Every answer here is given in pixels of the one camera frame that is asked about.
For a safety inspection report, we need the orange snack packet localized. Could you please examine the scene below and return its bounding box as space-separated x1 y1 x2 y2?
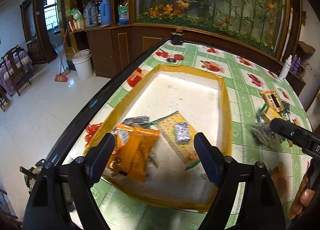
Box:
107 124 160 183

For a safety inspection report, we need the white plastic bucket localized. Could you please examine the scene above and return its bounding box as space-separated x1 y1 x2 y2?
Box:
72 49 94 79

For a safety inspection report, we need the silver foil snack packet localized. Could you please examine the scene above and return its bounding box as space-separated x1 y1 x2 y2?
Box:
122 116 150 128

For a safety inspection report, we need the wooden chair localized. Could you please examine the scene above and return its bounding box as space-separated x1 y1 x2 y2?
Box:
1 46 33 97

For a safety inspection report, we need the tan barcode cracker pack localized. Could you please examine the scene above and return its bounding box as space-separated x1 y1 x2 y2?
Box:
260 91 285 112

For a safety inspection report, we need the purple bottles pair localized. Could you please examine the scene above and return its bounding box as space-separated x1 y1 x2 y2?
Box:
290 55 300 74

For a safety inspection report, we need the small black jar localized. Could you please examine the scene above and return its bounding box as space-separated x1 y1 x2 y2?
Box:
170 27 184 46

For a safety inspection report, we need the clear dark snack packet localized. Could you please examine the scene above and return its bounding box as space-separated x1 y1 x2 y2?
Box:
247 123 283 148

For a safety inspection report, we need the white spray bottle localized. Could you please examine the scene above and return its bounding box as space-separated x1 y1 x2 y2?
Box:
278 55 292 81

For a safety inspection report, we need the grey thermos jug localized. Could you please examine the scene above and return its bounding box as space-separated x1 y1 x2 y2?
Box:
83 2 98 27

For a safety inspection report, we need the right hand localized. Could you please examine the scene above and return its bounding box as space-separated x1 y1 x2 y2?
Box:
288 174 315 220

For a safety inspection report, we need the dark green cracker packet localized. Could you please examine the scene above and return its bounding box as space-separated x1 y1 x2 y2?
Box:
278 109 292 123

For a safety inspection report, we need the cracker pack inside box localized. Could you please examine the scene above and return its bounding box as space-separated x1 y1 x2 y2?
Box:
150 111 200 170

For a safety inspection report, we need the green-edged cracker pack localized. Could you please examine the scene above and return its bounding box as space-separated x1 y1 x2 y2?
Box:
257 103 281 125

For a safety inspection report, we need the blue thermos jug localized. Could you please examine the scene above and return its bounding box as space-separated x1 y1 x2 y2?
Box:
100 0 112 25

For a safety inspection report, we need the red broom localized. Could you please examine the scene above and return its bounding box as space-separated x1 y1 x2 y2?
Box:
54 44 70 82

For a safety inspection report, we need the flower glass cabinet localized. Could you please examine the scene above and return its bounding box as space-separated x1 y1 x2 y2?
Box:
135 0 293 59

